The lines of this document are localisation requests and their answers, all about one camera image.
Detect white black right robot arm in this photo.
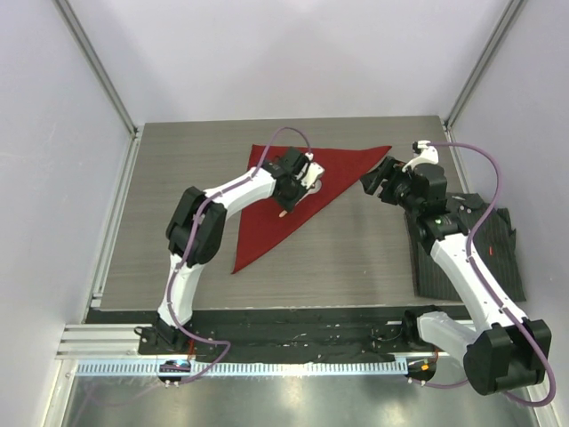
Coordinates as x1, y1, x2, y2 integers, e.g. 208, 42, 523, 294
360, 156, 551, 395

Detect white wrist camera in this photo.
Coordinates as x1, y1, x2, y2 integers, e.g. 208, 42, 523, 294
297, 152, 325, 189
402, 140, 439, 173

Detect metal spoon with wooden handle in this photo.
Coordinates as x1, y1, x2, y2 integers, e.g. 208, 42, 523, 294
279, 180, 322, 218

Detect left aluminium frame post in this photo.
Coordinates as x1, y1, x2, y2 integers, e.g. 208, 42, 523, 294
52, 0, 138, 138

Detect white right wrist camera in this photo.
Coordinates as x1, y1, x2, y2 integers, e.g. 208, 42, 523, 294
402, 140, 439, 173

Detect aluminium front rail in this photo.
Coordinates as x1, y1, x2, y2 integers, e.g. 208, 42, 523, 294
56, 324, 146, 359

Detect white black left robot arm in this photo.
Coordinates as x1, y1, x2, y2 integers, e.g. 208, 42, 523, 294
154, 148, 325, 355

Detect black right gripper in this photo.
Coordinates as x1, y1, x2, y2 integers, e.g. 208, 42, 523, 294
361, 157, 421, 216

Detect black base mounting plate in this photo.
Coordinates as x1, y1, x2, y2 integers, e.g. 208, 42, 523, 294
86, 306, 435, 364

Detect right aluminium frame post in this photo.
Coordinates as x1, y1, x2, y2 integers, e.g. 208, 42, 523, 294
443, 0, 527, 131

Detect white slotted cable duct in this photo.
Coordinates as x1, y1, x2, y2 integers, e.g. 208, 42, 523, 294
76, 359, 408, 377

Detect red cloth napkin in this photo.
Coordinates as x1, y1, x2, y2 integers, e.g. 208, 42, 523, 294
233, 146, 391, 273

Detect dark striped button shirt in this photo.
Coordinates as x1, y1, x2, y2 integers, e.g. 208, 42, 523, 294
409, 193, 526, 302

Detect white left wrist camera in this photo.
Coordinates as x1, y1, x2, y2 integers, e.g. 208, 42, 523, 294
297, 152, 325, 189

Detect aluminium frame post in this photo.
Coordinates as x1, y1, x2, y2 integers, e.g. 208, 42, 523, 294
52, 0, 138, 138
443, 0, 527, 131

